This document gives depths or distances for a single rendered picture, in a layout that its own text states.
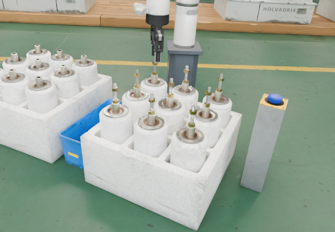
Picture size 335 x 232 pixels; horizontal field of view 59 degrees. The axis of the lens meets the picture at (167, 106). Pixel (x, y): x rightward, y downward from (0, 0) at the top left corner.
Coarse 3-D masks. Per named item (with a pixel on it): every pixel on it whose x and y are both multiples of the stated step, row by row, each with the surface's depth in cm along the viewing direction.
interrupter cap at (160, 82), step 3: (147, 78) 106; (150, 78) 107; (159, 78) 107; (144, 81) 104; (147, 81) 104; (150, 81) 105; (159, 81) 105; (162, 81) 105; (147, 84) 102; (150, 84) 102; (153, 84) 102; (156, 84) 102; (159, 84) 103; (162, 84) 103
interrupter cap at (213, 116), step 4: (200, 108) 89; (200, 112) 88; (212, 112) 88; (196, 116) 85; (200, 116) 85; (212, 116) 86; (216, 116) 86; (200, 120) 84; (204, 120) 83; (208, 120) 83; (212, 120) 84
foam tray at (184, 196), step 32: (96, 128) 90; (224, 128) 94; (96, 160) 87; (128, 160) 81; (160, 160) 79; (224, 160) 93; (128, 192) 87; (160, 192) 81; (192, 192) 75; (192, 224) 80
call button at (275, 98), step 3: (270, 96) 82; (273, 96) 82; (276, 96) 82; (279, 96) 83; (270, 99) 82; (273, 99) 81; (276, 99) 81; (279, 99) 81; (282, 99) 82; (273, 102) 82; (276, 102) 81; (279, 102) 82
